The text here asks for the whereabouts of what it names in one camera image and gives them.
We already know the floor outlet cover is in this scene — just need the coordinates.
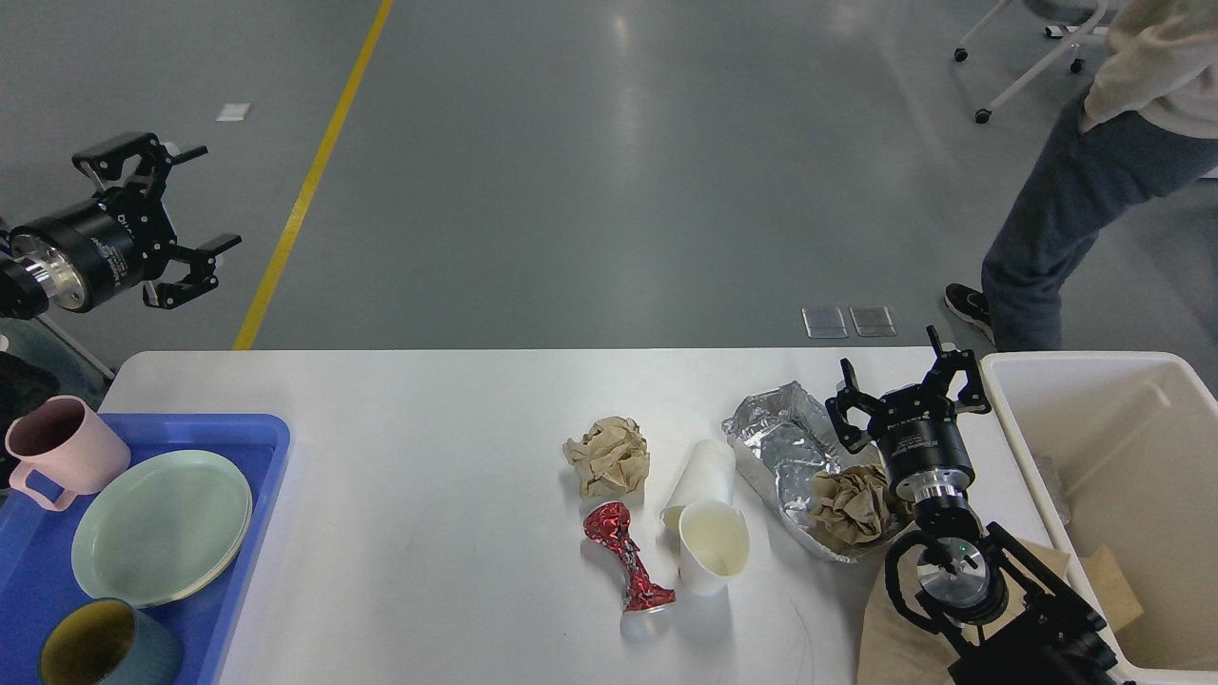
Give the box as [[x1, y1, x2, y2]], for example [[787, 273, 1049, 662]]
[[801, 306, 850, 340], [849, 306, 896, 338]]

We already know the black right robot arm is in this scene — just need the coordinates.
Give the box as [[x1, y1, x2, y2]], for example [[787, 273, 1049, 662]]
[[825, 328, 1114, 684]]

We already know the aluminium foil tray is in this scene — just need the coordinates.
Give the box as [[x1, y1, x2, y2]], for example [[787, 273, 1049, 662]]
[[721, 382, 914, 563]]

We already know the light green plate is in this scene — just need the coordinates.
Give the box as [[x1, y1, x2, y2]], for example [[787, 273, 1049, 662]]
[[69, 449, 255, 608]]

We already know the brown paper bag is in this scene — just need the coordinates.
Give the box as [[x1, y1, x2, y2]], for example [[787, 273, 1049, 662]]
[[855, 538, 1071, 684]]

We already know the white plastic bin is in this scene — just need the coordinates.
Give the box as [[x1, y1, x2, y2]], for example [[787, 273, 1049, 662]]
[[980, 351, 1217, 684]]

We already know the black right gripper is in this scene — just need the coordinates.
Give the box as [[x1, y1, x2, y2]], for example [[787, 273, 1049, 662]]
[[825, 325, 991, 499]]

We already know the person in jeans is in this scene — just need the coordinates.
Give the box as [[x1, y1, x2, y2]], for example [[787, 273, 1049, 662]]
[[1, 318, 108, 421]]

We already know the upright white paper cup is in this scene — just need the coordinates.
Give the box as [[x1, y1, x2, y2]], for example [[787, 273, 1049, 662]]
[[678, 501, 750, 596]]

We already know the cardboard piece in bin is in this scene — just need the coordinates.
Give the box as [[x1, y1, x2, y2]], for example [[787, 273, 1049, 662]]
[[1080, 545, 1144, 633]]

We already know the lying white paper cup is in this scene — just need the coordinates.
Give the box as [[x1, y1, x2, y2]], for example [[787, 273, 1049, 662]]
[[660, 440, 736, 531]]

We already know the crumpled brown paper ball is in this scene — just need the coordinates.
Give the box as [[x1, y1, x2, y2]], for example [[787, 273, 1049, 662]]
[[561, 416, 650, 499]]

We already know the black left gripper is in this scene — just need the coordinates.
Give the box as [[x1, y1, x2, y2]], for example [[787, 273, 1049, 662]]
[[9, 130, 244, 313]]

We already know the dark teal mug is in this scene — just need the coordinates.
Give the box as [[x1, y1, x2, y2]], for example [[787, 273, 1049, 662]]
[[37, 598, 184, 684]]

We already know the right floor outlet cover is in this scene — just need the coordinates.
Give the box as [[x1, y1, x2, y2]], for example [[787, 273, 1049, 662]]
[[849, 306, 896, 338]]

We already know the pink mug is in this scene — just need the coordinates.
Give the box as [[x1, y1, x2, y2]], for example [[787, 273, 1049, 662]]
[[4, 395, 132, 512]]

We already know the white office chair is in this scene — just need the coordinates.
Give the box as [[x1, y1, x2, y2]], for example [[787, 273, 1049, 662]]
[[952, 0, 1124, 126]]

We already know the crushed red can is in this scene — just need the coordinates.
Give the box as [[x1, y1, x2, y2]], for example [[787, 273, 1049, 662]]
[[583, 501, 676, 613]]

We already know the person in beige hoodie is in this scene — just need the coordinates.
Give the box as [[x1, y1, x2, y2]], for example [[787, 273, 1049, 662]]
[[944, 1, 1217, 352]]

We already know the brown paper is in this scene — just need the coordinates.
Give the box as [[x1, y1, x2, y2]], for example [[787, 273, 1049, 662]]
[[810, 463, 911, 545]]

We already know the left floor outlet cover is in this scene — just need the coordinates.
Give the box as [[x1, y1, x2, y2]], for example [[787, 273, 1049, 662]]
[[801, 306, 850, 340]]

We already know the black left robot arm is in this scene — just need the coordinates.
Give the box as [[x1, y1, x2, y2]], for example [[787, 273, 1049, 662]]
[[1, 130, 241, 321]]

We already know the pink plate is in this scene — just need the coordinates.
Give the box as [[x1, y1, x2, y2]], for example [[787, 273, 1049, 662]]
[[136, 499, 255, 608]]

